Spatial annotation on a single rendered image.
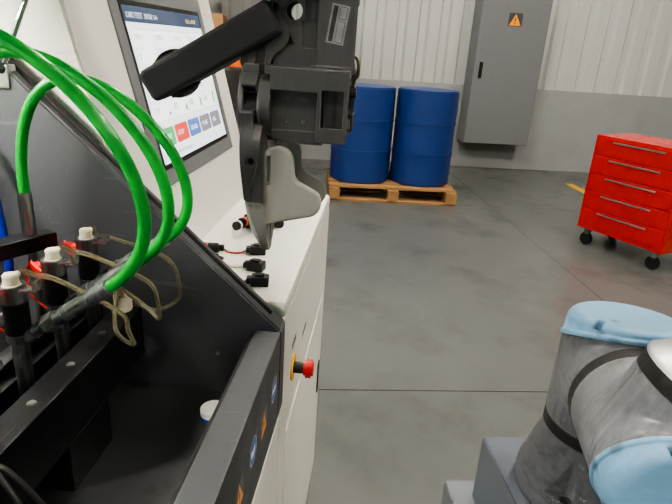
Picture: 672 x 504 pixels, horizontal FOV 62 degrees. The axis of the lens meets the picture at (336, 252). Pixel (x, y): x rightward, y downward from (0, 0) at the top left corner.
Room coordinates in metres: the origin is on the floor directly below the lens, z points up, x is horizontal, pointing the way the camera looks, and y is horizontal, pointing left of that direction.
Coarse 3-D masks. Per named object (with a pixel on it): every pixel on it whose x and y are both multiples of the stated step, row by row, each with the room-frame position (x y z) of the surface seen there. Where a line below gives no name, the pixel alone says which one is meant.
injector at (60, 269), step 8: (64, 256) 0.64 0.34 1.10; (48, 264) 0.62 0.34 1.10; (56, 264) 0.62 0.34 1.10; (48, 272) 0.62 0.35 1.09; (56, 272) 0.62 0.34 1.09; (64, 272) 0.63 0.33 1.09; (48, 280) 0.62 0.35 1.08; (48, 288) 0.62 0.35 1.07; (56, 288) 0.62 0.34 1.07; (64, 288) 0.62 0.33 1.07; (48, 296) 0.62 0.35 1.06; (56, 296) 0.62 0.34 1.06; (64, 296) 0.62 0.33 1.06; (72, 296) 0.62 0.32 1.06; (48, 304) 0.62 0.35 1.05; (56, 304) 0.62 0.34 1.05; (64, 328) 0.62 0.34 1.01; (56, 336) 0.62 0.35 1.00; (64, 336) 0.62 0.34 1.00; (56, 344) 0.62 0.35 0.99; (64, 344) 0.62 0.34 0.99; (64, 352) 0.62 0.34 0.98
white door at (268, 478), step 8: (272, 440) 0.72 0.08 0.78; (272, 448) 0.72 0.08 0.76; (272, 456) 0.72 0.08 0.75; (264, 464) 0.66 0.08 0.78; (272, 464) 0.72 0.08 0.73; (264, 472) 0.66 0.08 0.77; (272, 472) 0.72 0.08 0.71; (264, 480) 0.66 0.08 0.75; (272, 480) 0.73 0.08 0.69; (256, 488) 0.61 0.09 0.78; (264, 488) 0.66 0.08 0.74; (272, 488) 0.73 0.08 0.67; (256, 496) 0.60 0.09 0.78; (264, 496) 0.66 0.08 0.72; (272, 496) 0.73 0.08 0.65
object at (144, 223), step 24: (24, 48) 0.54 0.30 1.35; (48, 72) 0.54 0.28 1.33; (72, 96) 0.54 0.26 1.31; (96, 120) 0.53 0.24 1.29; (120, 144) 0.54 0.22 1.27; (144, 192) 0.54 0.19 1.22; (144, 216) 0.53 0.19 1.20; (144, 240) 0.53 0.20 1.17; (96, 288) 0.54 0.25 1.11; (48, 312) 0.55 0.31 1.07; (72, 312) 0.54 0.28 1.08
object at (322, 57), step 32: (288, 0) 0.43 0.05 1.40; (320, 0) 0.43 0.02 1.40; (352, 0) 0.43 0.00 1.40; (288, 32) 0.43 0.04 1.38; (320, 32) 0.43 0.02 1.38; (352, 32) 0.43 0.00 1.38; (256, 64) 0.42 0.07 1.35; (288, 64) 0.43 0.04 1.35; (320, 64) 0.43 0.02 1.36; (352, 64) 0.43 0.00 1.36; (288, 96) 0.42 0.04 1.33; (320, 96) 0.41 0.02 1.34; (352, 96) 0.43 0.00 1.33; (288, 128) 0.42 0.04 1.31; (320, 128) 0.41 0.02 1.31; (352, 128) 0.45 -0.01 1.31
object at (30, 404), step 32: (96, 352) 0.62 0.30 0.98; (128, 352) 0.70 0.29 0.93; (0, 384) 0.54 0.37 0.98; (64, 384) 0.55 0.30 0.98; (96, 384) 0.61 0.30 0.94; (0, 416) 0.48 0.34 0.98; (32, 416) 0.49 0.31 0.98; (64, 416) 0.53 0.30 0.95; (96, 416) 0.60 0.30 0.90; (0, 448) 0.44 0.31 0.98; (32, 448) 0.47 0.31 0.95; (64, 448) 0.53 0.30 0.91; (96, 448) 0.59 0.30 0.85; (32, 480) 0.46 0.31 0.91; (64, 480) 0.54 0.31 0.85
